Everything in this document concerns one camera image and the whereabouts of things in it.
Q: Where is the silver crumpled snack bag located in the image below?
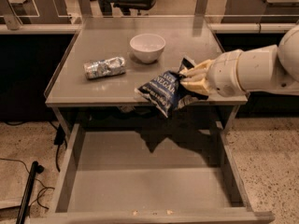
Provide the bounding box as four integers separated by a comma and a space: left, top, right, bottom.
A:
83, 57, 126, 79

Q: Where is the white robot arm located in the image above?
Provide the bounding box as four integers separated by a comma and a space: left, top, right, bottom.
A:
180, 26, 299, 97

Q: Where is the grey counter cabinet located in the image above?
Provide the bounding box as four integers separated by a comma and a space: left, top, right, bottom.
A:
43, 15, 251, 135

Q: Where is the black pole on floor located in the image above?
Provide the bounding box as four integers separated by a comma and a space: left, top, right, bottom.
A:
16, 161, 44, 224

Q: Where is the blue kettle chip bag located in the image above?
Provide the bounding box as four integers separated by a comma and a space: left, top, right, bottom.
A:
135, 57, 208, 118

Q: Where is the grey background desk right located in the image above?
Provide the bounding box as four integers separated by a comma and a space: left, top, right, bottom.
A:
221, 0, 299, 23

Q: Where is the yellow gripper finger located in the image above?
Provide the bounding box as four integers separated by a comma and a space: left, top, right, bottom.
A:
180, 78, 213, 96
180, 60, 213, 78

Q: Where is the grey background desk left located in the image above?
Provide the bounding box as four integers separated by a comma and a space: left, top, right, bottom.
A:
0, 0, 70, 24

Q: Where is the white ceramic bowl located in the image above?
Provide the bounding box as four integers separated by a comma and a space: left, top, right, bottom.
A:
130, 34, 165, 63

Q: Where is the black floor cable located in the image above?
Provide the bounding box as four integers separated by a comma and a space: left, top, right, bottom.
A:
0, 120, 68, 211

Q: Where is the open grey top drawer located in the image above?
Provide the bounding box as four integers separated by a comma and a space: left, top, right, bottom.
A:
29, 124, 275, 224

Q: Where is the grey background desk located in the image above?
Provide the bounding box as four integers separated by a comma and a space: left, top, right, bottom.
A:
221, 0, 299, 23
0, 0, 70, 24

